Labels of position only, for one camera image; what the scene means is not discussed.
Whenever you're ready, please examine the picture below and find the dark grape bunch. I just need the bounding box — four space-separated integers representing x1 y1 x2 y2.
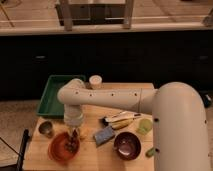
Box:
65 138 77 152

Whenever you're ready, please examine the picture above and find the purple bowl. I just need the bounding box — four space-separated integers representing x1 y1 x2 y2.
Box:
114 132 142 161

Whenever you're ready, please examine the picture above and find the wooden frame structure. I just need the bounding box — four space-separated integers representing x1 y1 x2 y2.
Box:
55 0 134 31

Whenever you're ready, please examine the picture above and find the blue sponge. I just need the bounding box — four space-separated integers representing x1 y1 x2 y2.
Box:
94 126 115 146

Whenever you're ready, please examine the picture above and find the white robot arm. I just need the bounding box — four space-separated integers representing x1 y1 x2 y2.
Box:
57 79 212 171

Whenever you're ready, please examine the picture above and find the black pole at left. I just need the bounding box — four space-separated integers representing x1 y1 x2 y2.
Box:
16 129 30 171

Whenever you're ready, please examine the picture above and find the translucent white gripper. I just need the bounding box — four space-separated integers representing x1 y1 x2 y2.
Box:
64 105 84 138

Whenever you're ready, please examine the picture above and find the white cylindrical cup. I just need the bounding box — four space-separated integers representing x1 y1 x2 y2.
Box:
89 75 102 89

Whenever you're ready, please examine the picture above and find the green plastic tray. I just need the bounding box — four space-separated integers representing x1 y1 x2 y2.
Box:
37 75 86 119

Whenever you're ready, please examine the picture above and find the small green object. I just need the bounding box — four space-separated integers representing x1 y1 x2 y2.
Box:
145 147 155 158

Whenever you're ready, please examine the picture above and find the red bowl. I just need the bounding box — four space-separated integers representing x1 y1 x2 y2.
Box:
48 132 80 164

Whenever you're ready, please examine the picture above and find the white handled brush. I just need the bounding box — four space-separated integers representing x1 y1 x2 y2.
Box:
100 111 141 125

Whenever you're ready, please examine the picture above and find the small metal cup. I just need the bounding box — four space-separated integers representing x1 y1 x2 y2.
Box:
38 121 53 138

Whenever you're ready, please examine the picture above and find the yellow banana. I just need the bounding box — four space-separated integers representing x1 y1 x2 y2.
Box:
110 119 133 130

